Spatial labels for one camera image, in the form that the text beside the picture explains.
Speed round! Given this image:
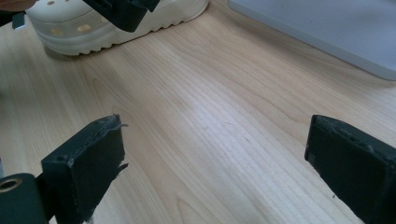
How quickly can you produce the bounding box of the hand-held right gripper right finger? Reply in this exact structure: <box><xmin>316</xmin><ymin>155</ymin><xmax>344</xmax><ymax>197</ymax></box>
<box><xmin>304</xmin><ymin>114</ymin><xmax>396</xmax><ymax>224</ymax></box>

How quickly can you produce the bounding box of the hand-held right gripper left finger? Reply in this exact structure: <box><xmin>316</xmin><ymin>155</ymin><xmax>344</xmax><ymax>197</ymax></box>
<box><xmin>41</xmin><ymin>114</ymin><xmax>129</xmax><ymax>224</ymax></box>

